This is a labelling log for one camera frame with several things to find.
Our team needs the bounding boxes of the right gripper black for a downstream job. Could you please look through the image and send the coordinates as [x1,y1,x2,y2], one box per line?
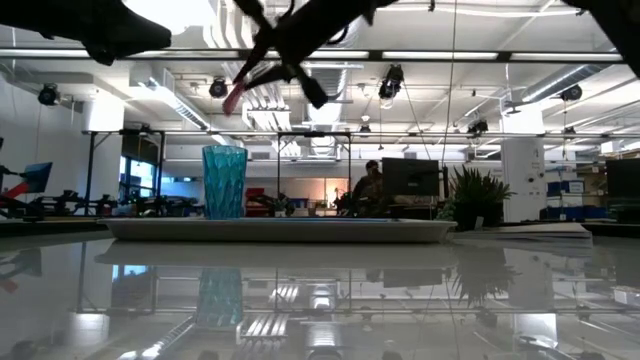
[233,0,351,110]

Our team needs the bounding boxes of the pink-handled fork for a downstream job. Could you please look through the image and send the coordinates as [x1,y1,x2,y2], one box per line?
[222,79,247,117]

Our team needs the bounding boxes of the teal faceted plastic cup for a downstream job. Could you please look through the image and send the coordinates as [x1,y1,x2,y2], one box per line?
[201,144,249,221]

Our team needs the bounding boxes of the grey plastic tray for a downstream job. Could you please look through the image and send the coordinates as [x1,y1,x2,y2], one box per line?
[97,216,458,245]

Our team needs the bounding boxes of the white building column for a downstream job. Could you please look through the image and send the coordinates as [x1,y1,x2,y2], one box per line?
[501,137,547,224]
[82,97,125,216]

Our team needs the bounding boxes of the red crate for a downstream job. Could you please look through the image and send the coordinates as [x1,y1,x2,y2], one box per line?
[247,187,266,219]

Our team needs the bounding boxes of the person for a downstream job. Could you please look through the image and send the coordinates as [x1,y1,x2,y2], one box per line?
[349,159,389,219]

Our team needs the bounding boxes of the blue-lit monitor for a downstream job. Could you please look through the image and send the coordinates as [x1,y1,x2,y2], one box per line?
[22,161,54,195]

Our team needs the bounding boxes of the black computer monitor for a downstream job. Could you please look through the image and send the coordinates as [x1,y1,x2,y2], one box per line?
[381,157,442,198]

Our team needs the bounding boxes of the small green potted plant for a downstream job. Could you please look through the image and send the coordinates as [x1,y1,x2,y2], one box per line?
[435,164,517,232]

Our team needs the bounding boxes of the glossy white table mat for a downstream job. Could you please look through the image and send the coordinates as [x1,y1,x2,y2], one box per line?
[0,232,640,360]

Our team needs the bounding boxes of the blue storage bins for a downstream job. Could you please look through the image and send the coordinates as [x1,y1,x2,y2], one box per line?
[546,179,609,221]

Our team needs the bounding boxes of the dark monitor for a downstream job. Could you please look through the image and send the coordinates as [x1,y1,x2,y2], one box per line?
[605,158,640,225]

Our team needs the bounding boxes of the silver ventilation duct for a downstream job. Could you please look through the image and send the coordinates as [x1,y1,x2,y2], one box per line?
[299,9,366,126]

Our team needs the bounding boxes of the black workstation frame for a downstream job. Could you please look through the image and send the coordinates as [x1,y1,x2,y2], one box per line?
[276,131,353,201]
[82,128,167,217]

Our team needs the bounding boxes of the black hanging cable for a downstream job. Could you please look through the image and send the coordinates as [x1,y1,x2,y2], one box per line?
[441,0,459,169]

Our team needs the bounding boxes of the black aluminium table frame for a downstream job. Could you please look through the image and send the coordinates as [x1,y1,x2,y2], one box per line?
[0,217,640,238]

